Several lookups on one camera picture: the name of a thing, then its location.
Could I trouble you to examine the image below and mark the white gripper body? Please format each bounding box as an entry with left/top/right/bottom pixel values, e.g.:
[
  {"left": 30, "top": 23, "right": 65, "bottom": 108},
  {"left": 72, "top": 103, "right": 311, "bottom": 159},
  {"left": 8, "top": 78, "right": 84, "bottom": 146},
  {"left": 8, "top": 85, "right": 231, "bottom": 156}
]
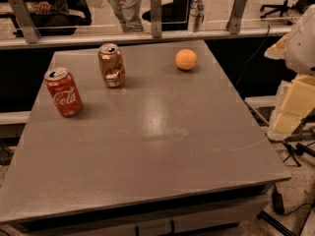
[{"left": 284, "top": 5, "right": 315, "bottom": 75}]

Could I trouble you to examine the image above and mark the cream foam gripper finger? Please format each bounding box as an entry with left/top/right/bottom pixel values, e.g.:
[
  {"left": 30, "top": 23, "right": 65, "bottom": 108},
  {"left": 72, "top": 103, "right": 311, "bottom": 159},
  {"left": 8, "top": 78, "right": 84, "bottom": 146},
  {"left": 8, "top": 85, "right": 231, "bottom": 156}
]
[{"left": 271, "top": 75, "right": 315, "bottom": 135}]

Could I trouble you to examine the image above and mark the red coke can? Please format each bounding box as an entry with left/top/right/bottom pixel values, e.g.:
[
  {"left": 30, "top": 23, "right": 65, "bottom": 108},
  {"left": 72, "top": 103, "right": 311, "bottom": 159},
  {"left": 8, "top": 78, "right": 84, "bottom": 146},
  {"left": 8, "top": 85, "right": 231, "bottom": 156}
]
[{"left": 44, "top": 67, "right": 83, "bottom": 117}]

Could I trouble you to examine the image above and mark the crushed gold soda can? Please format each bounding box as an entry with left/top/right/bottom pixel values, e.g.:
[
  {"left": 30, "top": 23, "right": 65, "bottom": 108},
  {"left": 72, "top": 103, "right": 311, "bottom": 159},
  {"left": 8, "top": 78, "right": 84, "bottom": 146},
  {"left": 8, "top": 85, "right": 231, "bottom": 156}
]
[{"left": 98, "top": 43, "right": 125, "bottom": 88}]

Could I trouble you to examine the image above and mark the black tripod on floor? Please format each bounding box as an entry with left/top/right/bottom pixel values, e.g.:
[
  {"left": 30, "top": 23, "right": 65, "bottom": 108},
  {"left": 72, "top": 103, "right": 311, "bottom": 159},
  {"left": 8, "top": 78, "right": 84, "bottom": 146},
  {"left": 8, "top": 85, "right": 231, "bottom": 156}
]
[{"left": 283, "top": 143, "right": 315, "bottom": 167}]

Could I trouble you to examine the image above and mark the black power adapter on floor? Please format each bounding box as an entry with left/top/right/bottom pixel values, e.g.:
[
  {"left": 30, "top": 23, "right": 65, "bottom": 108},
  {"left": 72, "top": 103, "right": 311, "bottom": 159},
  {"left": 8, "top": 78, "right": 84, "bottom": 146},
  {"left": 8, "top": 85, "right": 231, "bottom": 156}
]
[{"left": 272, "top": 186, "right": 284, "bottom": 214}]

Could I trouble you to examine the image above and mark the clear plastic water bottle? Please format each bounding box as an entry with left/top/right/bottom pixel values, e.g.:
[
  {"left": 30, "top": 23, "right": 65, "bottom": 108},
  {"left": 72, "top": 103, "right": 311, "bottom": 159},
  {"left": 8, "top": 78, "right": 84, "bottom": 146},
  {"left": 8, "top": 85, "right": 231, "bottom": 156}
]
[{"left": 188, "top": 0, "right": 205, "bottom": 32}]

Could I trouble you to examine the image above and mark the orange fruit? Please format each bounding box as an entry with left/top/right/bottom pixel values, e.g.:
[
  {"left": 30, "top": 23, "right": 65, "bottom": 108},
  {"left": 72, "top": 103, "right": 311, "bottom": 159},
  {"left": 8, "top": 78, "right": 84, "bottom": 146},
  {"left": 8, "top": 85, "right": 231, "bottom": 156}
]
[{"left": 175, "top": 49, "right": 197, "bottom": 71}]

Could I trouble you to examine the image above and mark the standing person in grey trousers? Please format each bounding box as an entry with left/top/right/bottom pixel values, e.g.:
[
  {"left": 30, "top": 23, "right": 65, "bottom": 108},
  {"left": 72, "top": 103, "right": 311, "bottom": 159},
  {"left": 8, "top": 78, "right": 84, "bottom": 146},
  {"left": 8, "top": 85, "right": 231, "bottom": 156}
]
[{"left": 107, "top": 0, "right": 144, "bottom": 32}]

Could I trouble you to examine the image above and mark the seated person at left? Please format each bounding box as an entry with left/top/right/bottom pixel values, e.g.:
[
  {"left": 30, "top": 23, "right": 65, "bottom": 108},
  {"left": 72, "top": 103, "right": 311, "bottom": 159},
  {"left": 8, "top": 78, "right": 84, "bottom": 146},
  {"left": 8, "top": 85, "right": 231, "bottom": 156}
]
[{"left": 0, "top": 0, "right": 93, "bottom": 37}]

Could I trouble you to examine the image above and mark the right metal barrier bracket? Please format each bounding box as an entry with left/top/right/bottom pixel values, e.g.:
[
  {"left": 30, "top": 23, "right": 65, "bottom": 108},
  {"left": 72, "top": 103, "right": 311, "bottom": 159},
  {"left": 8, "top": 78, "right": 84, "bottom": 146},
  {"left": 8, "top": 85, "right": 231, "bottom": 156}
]
[{"left": 226, "top": 0, "right": 247, "bottom": 34}]

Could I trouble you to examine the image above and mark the metal barrier bracket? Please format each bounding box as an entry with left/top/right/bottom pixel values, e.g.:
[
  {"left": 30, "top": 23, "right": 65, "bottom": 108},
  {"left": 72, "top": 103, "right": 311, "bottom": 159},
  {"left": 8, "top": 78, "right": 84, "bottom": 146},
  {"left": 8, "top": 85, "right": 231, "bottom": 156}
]
[
  {"left": 8, "top": 0, "right": 40, "bottom": 44},
  {"left": 226, "top": 0, "right": 247, "bottom": 34},
  {"left": 151, "top": 0, "right": 161, "bottom": 38}
]

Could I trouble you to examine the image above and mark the middle metal barrier bracket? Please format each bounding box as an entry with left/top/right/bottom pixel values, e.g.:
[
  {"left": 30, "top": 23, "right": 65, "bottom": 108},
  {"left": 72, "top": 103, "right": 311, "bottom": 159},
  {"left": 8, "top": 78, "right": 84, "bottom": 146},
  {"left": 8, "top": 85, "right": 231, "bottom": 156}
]
[{"left": 151, "top": 0, "right": 161, "bottom": 38}]

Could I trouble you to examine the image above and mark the left metal barrier bracket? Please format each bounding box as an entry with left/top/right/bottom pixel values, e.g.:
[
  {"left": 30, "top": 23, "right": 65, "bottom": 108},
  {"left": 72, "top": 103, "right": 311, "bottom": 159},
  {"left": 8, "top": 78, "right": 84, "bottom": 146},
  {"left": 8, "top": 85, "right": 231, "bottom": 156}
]
[{"left": 8, "top": 0, "right": 40, "bottom": 44}]

